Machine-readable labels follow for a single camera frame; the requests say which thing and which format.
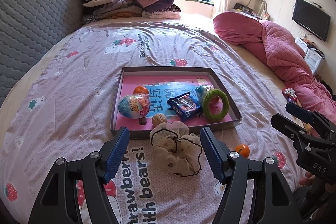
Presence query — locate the white drawer cabinet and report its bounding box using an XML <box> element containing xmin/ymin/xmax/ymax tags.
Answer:
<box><xmin>295</xmin><ymin>37</ymin><xmax>325</xmax><ymax>75</ymax></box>

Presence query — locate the large orange mandarin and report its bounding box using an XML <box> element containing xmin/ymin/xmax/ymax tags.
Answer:
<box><xmin>133</xmin><ymin>86</ymin><xmax>149</xmax><ymax>94</ymax></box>

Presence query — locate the beige polka dot scrunchie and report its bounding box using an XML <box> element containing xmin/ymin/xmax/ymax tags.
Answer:
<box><xmin>149</xmin><ymin>121</ymin><xmax>205</xmax><ymax>177</ymax></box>

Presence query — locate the person's right hand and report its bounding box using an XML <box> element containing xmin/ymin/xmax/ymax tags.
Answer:
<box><xmin>299</xmin><ymin>172</ymin><xmax>315</xmax><ymax>186</ymax></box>

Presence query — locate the red blue Kinder egg toy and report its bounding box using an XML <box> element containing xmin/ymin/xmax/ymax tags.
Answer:
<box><xmin>195</xmin><ymin>85</ymin><xmax>214</xmax><ymax>104</ymax></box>

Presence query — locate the walnut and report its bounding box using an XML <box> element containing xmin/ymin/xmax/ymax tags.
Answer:
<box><xmin>151</xmin><ymin>113</ymin><xmax>167</xmax><ymax>127</ymax></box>

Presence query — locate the shallow grey cardboard box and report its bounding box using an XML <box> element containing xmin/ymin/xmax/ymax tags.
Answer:
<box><xmin>110</xmin><ymin>66</ymin><xmax>243</xmax><ymax>139</ymax></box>

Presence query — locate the small colourful doll toy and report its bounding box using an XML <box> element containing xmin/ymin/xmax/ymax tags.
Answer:
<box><xmin>282</xmin><ymin>88</ymin><xmax>297</xmax><ymax>103</ymax></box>

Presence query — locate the black flat television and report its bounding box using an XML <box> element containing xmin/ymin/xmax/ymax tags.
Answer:
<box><xmin>292</xmin><ymin>0</ymin><xmax>331</xmax><ymax>42</ymax></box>

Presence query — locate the grey quilted headboard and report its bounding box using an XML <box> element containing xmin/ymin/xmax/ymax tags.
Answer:
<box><xmin>1</xmin><ymin>0</ymin><xmax>83</xmax><ymax>101</ymax></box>

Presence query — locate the blue Oreo cookie packet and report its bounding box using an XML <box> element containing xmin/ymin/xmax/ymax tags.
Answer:
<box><xmin>167</xmin><ymin>92</ymin><xmax>203</xmax><ymax>122</ymax></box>

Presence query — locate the green fuzzy hair ring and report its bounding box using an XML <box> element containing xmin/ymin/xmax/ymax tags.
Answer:
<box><xmin>202</xmin><ymin>88</ymin><xmax>231</xmax><ymax>123</ymax></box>

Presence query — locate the small orange mandarin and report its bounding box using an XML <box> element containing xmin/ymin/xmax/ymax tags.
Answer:
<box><xmin>234</xmin><ymin>144</ymin><xmax>250</xmax><ymax>159</ymax></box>

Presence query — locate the pink quilted blanket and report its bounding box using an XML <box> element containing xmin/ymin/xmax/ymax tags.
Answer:
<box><xmin>213</xmin><ymin>11</ymin><xmax>335</xmax><ymax>123</ymax></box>

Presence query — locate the pink strawberry print bedsheet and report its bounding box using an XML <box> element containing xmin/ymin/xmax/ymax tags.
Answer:
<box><xmin>1</xmin><ymin>22</ymin><xmax>305</xmax><ymax>223</ymax></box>

